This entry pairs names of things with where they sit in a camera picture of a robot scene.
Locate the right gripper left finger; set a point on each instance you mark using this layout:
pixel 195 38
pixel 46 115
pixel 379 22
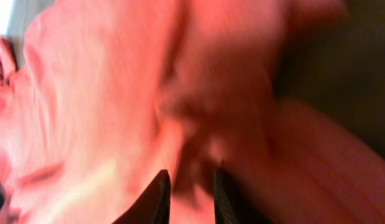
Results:
pixel 153 205

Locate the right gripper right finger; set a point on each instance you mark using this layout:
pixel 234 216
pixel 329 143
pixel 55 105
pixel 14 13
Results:
pixel 231 205

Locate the red orange t-shirt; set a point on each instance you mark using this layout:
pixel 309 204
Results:
pixel 113 92

